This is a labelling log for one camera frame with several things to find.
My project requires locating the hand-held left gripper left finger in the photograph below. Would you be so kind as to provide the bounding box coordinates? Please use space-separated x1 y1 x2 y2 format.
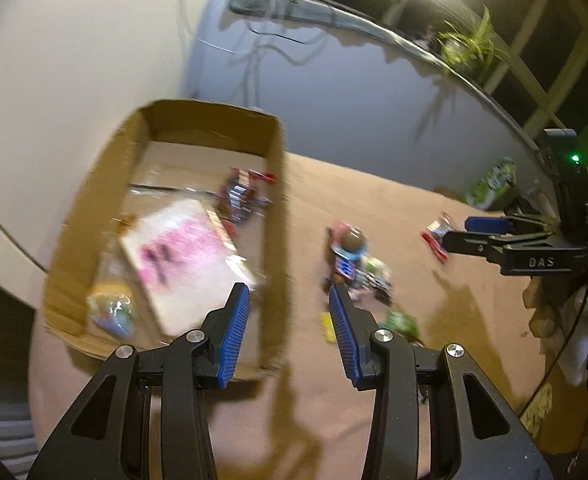
26 282 251 480

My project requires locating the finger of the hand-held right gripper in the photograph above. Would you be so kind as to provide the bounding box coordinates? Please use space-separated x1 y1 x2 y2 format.
441 230 560 267
465 212 562 235

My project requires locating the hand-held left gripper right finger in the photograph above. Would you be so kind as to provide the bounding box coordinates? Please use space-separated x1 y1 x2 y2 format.
328 284 547 480

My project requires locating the red snack packet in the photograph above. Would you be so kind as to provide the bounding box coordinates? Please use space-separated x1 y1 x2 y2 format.
420 212 455 263

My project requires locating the dark shiny snack packet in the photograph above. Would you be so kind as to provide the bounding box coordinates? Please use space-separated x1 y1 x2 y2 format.
324 275 395 306

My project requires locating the green candy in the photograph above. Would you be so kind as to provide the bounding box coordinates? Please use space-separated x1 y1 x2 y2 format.
386 310 422 343

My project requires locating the blue labelled chocolate bar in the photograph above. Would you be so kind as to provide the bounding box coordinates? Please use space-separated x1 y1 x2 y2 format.
334 255 362 283

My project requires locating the brown round snack packet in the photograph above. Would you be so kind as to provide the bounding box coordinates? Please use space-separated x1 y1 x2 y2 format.
331 220 370 256

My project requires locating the cardboard box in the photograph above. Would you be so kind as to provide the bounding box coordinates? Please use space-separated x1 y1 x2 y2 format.
41 99 295 381

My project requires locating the green white snack bag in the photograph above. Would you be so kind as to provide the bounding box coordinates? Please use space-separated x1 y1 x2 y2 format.
466 157 517 208

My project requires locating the white cloth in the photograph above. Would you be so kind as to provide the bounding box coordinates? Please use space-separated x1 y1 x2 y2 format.
521 275 588 386

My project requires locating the pink white snack packet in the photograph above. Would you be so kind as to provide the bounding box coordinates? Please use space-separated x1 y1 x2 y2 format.
119 199 260 336

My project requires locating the yellow blue snack packet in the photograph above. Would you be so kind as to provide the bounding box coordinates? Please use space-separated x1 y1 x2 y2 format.
86 280 140 338

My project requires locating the red dark snack pack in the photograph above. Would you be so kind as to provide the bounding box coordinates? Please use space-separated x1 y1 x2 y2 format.
216 167 277 226

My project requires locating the green potted plant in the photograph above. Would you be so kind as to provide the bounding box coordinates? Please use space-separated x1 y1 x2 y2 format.
436 5 510 81

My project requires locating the grey striped cloth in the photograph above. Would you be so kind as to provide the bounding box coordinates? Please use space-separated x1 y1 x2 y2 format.
0 400 37 478

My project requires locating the dark window ledge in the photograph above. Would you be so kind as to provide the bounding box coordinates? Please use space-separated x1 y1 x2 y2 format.
231 0 550 161

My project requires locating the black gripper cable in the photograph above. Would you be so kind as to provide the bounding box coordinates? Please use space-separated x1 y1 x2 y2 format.
519 285 588 421

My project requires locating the white window frame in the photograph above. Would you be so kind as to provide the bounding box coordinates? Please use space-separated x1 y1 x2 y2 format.
389 0 588 131

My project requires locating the white cable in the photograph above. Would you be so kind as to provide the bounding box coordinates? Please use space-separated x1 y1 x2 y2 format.
181 0 335 106

